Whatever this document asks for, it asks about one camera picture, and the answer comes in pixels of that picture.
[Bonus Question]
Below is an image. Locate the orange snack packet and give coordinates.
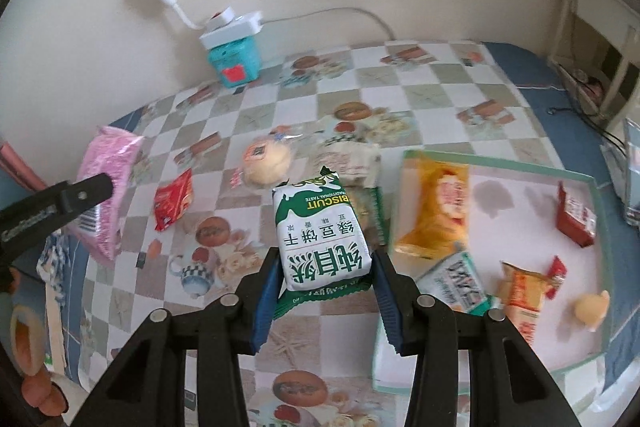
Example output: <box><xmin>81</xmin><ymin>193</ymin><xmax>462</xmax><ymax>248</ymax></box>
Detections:
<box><xmin>498</xmin><ymin>261</ymin><xmax>552</xmax><ymax>346</ymax></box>

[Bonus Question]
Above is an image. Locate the pink snack packet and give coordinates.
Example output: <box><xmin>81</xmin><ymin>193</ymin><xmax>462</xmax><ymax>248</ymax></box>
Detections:
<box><xmin>68</xmin><ymin>126</ymin><xmax>143</xmax><ymax>268</ymax></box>

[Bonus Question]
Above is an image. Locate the orange jelly cup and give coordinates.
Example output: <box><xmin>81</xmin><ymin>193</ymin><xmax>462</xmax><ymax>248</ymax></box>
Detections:
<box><xmin>574</xmin><ymin>291</ymin><xmax>611</xmax><ymax>332</ymax></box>

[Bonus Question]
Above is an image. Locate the green white sachet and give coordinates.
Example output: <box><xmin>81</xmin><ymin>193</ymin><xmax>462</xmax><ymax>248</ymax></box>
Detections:
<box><xmin>416</xmin><ymin>251</ymin><xmax>491</xmax><ymax>317</ymax></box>

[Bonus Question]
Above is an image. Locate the red candy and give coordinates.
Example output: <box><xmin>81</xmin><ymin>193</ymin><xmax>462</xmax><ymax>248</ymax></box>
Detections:
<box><xmin>546</xmin><ymin>256</ymin><xmax>567</xmax><ymax>300</ymax></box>

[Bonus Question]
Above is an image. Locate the green white biscuit packet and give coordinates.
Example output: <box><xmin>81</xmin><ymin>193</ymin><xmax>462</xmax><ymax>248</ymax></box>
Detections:
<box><xmin>272</xmin><ymin>168</ymin><xmax>372</xmax><ymax>319</ymax></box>

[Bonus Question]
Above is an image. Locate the operator left hand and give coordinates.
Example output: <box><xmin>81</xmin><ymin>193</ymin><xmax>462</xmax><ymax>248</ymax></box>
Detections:
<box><xmin>1</xmin><ymin>267</ymin><xmax>68</xmax><ymax>426</ymax></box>

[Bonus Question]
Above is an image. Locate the small red snack packet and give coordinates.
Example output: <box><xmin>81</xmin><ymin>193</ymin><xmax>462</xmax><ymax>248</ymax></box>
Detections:
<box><xmin>153</xmin><ymin>169</ymin><xmax>193</xmax><ymax>232</ymax></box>

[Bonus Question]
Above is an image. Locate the white tray with teal rim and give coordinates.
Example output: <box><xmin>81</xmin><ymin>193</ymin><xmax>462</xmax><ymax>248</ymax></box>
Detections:
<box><xmin>390</xmin><ymin>150</ymin><xmax>612</xmax><ymax>378</ymax></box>

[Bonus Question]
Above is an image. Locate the red ketchup snack packet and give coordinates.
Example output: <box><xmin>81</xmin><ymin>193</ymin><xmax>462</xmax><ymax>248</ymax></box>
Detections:
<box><xmin>555</xmin><ymin>182</ymin><xmax>597</xmax><ymax>248</ymax></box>

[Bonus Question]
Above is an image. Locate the yellow cake snack packet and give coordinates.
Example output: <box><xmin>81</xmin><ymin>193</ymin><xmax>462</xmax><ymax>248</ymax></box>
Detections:
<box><xmin>396</xmin><ymin>153</ymin><xmax>469</xmax><ymax>260</ymax></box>

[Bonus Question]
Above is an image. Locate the green striped biscuit packet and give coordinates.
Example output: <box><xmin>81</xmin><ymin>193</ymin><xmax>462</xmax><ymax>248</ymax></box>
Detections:
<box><xmin>345</xmin><ymin>186</ymin><xmax>388</xmax><ymax>251</ymax></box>

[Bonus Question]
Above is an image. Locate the checkered tablecloth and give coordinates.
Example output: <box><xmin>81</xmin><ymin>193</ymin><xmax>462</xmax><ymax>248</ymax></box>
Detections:
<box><xmin>62</xmin><ymin>42</ymin><xmax>639</xmax><ymax>426</ymax></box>

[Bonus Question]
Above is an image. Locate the round pale bun packet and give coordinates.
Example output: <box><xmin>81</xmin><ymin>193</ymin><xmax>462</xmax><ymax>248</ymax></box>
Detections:
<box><xmin>241</xmin><ymin>134</ymin><xmax>296</xmax><ymax>187</ymax></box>

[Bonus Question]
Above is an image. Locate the teal toy box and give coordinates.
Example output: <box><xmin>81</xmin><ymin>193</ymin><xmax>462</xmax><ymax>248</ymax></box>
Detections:
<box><xmin>207</xmin><ymin>37</ymin><xmax>262</xmax><ymax>89</ymax></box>

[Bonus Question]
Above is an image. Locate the beige wrapped cake packet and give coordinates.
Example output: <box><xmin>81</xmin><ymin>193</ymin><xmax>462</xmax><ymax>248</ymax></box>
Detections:
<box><xmin>311</xmin><ymin>141</ymin><xmax>381</xmax><ymax>188</ymax></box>

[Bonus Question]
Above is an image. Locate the white power strip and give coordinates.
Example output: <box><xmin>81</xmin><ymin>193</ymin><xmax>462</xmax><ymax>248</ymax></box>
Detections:
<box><xmin>200</xmin><ymin>6</ymin><xmax>262</xmax><ymax>50</ymax></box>

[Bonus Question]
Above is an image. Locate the smartphone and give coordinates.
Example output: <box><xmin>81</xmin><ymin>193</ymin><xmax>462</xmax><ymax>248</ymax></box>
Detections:
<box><xmin>624</xmin><ymin>118</ymin><xmax>640</xmax><ymax>227</ymax></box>

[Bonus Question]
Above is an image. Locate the white shelf unit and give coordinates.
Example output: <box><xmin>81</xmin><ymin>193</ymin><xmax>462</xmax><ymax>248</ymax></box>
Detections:
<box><xmin>548</xmin><ymin>0</ymin><xmax>639</xmax><ymax>138</ymax></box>

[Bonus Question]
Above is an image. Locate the black cable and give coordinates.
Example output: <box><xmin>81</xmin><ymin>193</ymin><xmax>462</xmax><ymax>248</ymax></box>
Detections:
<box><xmin>546</xmin><ymin>56</ymin><xmax>626</xmax><ymax>148</ymax></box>

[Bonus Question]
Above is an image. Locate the white power cable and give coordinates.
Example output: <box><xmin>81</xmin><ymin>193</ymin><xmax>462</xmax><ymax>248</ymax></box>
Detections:
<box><xmin>259</xmin><ymin>5</ymin><xmax>397</xmax><ymax>42</ymax></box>

